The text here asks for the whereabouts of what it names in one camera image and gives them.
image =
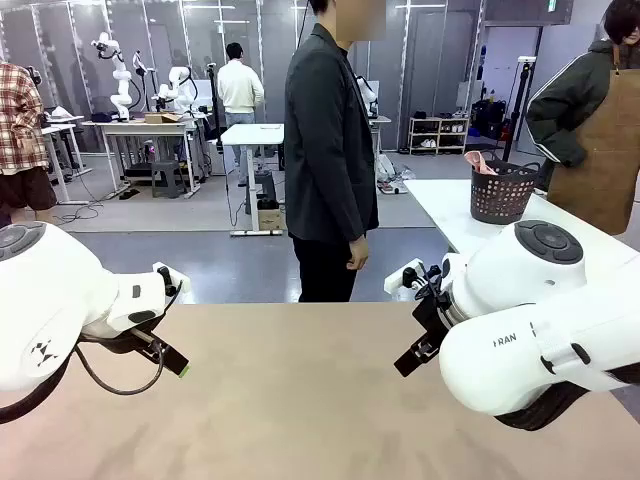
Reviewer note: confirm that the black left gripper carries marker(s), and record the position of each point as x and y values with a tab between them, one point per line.
120	342

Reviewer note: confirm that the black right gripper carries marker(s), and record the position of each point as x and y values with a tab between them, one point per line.
435	317

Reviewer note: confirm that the black perforated laundry basket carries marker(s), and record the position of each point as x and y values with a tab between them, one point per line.
500	200

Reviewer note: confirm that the pink towel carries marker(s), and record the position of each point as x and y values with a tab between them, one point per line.
479	162

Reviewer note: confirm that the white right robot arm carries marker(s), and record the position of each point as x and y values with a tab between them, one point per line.
500	360

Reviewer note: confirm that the blazer person right forearm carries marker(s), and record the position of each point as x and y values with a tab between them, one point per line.
355	205

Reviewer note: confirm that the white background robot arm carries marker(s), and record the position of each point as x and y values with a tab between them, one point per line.
369	97
180	90
120	80

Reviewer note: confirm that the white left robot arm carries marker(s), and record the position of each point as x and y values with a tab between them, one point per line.
45	290

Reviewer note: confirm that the blazer person right hand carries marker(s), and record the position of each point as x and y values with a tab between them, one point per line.
360	252

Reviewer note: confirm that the white side table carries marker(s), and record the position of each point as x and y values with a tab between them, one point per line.
440	210

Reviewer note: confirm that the cardboard box on floor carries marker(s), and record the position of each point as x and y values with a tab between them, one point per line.
271	220

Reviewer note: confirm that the grey step stool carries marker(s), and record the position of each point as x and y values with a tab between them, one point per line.
168	175

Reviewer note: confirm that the white bags pile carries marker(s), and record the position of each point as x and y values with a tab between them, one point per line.
395	175

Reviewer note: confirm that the person in dark blazer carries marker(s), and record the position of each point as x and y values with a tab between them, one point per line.
320	150

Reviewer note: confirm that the wooden shoe rack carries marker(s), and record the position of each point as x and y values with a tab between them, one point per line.
440	135

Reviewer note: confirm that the white robot workbench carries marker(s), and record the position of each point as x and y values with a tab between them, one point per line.
145	129

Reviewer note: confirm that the white standing desk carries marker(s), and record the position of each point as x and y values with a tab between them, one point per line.
252	135

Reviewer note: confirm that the flat cardboard box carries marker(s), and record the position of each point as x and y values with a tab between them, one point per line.
162	118

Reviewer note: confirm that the white desk with clutter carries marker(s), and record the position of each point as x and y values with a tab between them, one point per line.
62	130

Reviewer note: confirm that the person in white sweater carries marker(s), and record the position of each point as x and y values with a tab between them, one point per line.
240	90

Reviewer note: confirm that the person in plaid shirt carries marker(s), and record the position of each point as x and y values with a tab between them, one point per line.
20	125

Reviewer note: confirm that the person in brown apron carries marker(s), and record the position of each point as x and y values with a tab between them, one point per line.
595	150

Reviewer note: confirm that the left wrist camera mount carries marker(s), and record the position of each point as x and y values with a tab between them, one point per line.
182	285

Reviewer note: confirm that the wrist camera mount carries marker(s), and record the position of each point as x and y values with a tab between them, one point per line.
395	282
182	285

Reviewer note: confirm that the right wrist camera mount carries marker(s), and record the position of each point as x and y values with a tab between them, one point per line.
395	282

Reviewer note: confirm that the black camera tripod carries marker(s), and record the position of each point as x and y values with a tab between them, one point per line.
216	110

